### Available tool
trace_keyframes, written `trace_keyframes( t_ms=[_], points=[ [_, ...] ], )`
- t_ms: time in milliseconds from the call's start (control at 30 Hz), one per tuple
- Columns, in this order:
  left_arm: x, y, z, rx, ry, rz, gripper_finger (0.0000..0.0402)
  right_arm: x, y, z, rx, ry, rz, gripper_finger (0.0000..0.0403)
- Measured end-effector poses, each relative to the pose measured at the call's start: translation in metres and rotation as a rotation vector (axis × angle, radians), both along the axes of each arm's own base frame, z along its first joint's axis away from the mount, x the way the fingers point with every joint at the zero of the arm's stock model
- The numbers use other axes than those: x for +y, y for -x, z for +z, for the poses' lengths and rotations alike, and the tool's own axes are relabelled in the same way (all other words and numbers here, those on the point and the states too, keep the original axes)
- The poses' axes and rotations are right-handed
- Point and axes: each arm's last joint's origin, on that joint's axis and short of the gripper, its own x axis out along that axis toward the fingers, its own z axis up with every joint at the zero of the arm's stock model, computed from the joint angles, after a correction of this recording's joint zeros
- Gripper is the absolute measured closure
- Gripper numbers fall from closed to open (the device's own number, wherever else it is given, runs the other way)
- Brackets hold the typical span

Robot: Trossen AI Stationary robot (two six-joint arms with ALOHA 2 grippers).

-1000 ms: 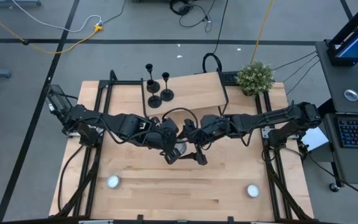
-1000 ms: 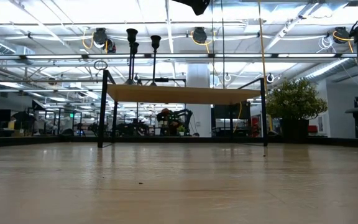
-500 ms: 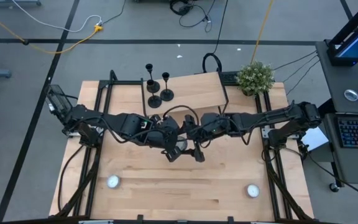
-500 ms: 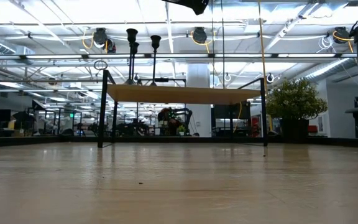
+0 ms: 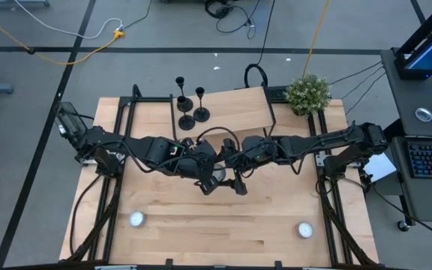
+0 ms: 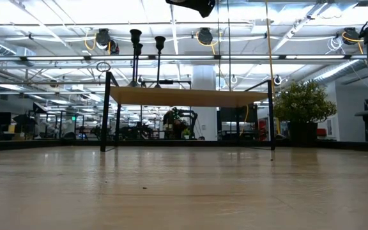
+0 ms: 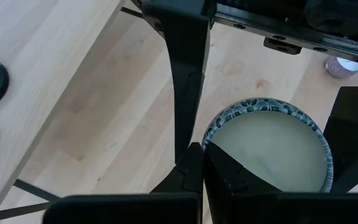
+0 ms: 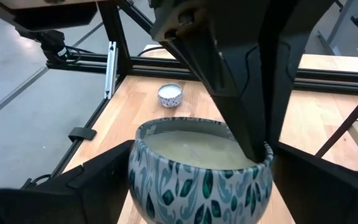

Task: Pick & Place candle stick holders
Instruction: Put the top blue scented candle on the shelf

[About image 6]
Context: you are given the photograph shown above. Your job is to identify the black aluminium table frame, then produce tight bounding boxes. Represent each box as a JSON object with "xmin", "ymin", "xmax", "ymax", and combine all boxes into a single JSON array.
[{"xmin": 0, "ymin": 139, "xmax": 368, "ymax": 153}]

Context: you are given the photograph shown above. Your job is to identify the black ceiling cable reel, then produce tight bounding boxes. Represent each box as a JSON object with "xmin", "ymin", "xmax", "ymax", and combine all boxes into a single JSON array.
[
  {"xmin": 95, "ymin": 27, "xmax": 111, "ymax": 47},
  {"xmin": 342, "ymin": 27, "xmax": 360, "ymax": 45},
  {"xmin": 197, "ymin": 27, "xmax": 214, "ymax": 45}
]

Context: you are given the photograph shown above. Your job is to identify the wooden shelf riser, black legs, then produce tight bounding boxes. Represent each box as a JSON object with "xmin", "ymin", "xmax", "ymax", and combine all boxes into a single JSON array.
[{"xmin": 100, "ymin": 70, "xmax": 276, "ymax": 153}]

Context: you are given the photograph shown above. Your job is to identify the green potted plant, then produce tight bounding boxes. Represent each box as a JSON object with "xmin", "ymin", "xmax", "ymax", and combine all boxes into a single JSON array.
[{"xmin": 272, "ymin": 79, "xmax": 338, "ymax": 148}]

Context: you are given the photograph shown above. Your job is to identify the yellow hanging cable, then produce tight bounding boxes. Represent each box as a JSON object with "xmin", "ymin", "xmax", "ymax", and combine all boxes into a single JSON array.
[{"xmin": 264, "ymin": 0, "xmax": 276, "ymax": 96}]

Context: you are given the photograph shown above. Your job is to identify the long ceiling light strip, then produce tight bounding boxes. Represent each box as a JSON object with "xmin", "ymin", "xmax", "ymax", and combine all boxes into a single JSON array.
[{"xmin": 0, "ymin": 54, "xmax": 368, "ymax": 62}]

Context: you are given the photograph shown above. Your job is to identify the black candlestick holder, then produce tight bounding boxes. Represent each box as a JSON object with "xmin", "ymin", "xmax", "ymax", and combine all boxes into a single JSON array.
[
  {"xmin": 153, "ymin": 35, "xmax": 167, "ymax": 89},
  {"xmin": 128, "ymin": 28, "xmax": 143, "ymax": 88},
  {"xmin": 134, "ymin": 43, "xmax": 147, "ymax": 88}
]

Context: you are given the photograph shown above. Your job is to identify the black looped cable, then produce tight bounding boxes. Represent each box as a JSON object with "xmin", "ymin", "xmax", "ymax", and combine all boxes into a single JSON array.
[{"xmin": 227, "ymin": 0, "xmax": 232, "ymax": 92}]

